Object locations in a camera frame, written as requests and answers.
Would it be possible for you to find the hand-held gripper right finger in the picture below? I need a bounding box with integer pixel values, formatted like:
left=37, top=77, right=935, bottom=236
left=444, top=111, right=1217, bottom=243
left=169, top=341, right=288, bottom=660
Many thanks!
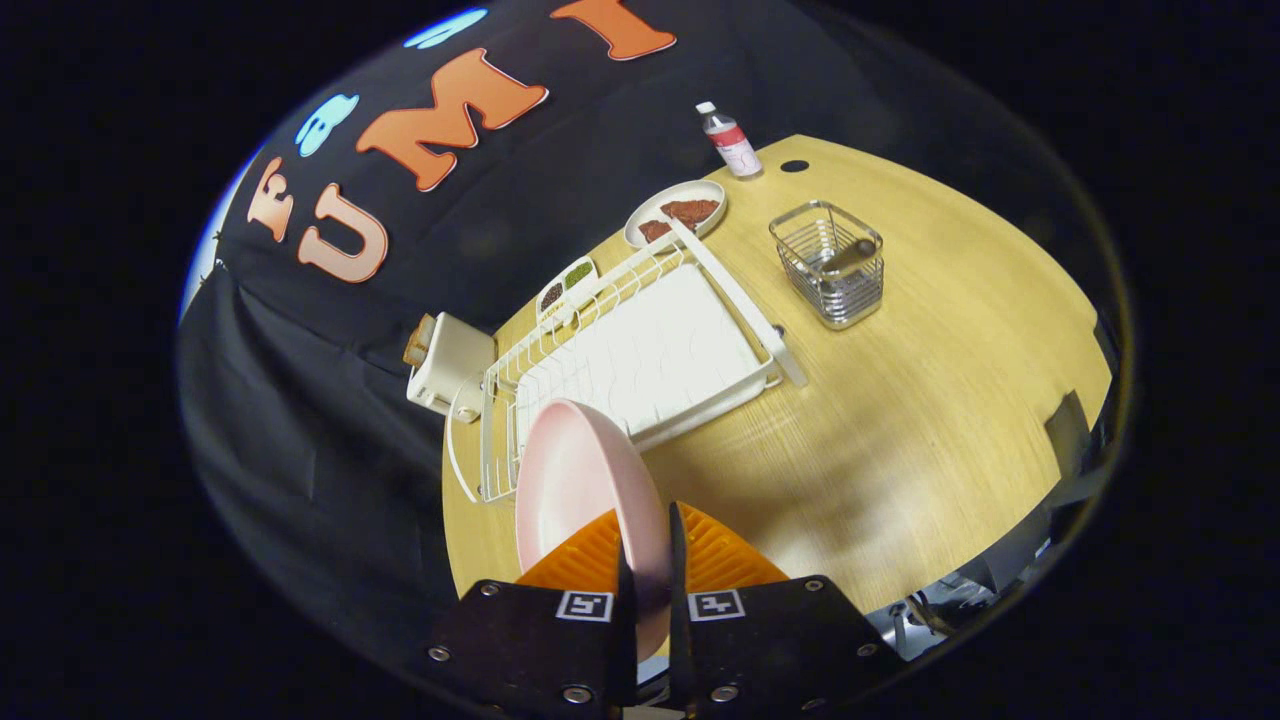
left=668, top=502, right=906, bottom=720

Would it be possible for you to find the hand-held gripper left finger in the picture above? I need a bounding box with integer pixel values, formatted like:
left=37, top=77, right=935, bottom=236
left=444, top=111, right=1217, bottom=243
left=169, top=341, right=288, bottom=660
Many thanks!
left=425, top=507, right=638, bottom=720

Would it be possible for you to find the pink plate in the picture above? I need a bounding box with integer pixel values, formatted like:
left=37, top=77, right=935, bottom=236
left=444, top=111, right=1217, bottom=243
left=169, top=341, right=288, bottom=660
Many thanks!
left=515, top=399, right=673, bottom=661

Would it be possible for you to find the white dish rack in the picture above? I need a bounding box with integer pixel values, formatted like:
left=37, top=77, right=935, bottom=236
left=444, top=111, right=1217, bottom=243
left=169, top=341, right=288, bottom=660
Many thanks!
left=445, top=215, right=809, bottom=504

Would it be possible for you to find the metal wire basket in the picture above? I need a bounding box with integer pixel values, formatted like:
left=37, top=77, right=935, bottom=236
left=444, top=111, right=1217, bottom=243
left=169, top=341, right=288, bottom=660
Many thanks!
left=768, top=200, right=886, bottom=331

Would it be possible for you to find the spoon with dark handle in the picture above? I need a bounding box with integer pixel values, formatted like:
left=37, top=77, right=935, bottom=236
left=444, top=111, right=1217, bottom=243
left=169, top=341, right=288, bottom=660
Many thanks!
left=820, top=238, right=879, bottom=283

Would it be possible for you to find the white two-compartment sauce dish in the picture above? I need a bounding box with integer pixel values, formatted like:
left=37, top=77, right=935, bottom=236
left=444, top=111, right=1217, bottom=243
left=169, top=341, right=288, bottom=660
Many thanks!
left=536, top=256, right=601, bottom=321

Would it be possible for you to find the white plate with meat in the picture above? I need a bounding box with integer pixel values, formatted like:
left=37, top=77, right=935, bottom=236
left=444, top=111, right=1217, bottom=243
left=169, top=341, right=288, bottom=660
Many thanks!
left=624, top=179, right=728, bottom=249

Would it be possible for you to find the white toaster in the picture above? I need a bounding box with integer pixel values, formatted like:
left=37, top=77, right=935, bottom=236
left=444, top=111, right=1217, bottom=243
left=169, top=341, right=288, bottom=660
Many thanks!
left=405, top=312, right=498, bottom=416

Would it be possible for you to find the black backdrop cloth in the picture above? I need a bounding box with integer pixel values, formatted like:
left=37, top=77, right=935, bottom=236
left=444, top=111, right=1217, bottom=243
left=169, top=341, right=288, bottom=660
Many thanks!
left=180, top=0, right=1101, bottom=681

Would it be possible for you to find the clear plastic water bottle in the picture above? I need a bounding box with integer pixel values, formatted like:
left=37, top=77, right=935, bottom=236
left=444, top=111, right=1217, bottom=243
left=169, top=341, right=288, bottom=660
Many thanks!
left=696, top=101, right=763, bottom=180

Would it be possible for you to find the black table edge bracket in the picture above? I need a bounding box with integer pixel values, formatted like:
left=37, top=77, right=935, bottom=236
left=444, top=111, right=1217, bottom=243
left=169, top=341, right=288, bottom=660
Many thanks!
left=1045, top=390, right=1096, bottom=481

